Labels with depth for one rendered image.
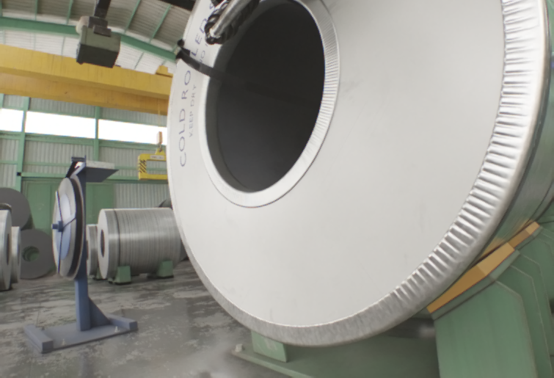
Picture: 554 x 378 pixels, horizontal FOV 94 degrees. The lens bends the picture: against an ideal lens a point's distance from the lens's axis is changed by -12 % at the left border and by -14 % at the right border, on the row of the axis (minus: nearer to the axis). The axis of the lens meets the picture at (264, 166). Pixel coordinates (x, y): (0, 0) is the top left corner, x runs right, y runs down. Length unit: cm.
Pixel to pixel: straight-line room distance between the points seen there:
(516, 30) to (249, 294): 72
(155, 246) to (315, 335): 499
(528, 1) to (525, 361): 55
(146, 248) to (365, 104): 514
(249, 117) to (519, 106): 84
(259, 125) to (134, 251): 454
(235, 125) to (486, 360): 90
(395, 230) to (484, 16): 32
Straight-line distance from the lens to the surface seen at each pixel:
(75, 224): 185
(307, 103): 112
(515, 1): 49
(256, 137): 108
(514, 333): 67
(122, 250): 537
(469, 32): 49
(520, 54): 46
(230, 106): 104
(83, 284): 210
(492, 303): 67
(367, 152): 51
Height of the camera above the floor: 40
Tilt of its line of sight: 15 degrees up
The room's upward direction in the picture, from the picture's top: 8 degrees counter-clockwise
